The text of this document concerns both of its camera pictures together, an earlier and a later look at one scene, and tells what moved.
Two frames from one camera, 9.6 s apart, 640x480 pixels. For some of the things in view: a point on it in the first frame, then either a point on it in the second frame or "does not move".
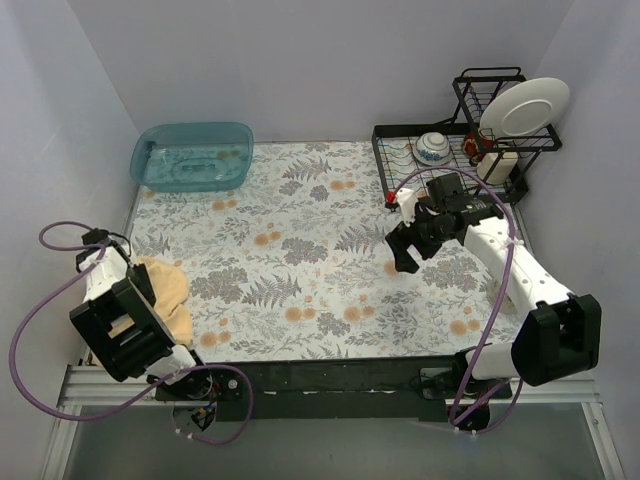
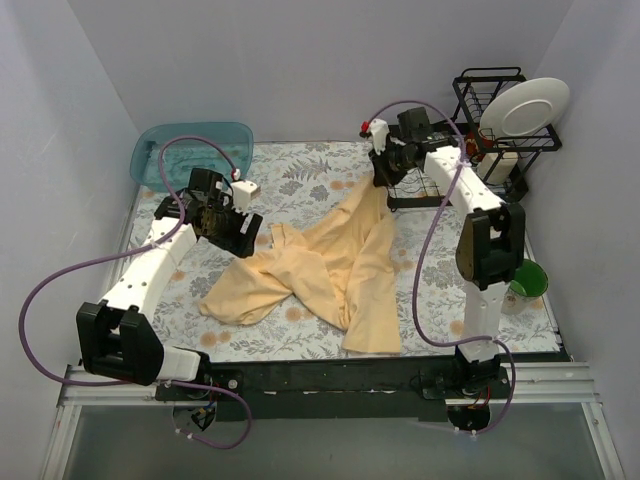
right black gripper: (407, 240) -> (380, 170)
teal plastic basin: (192, 156) does not move
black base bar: (332, 390) does not move
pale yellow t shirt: (169, 285) -> (343, 260)
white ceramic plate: (524, 108) does not move
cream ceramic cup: (502, 170) does not move
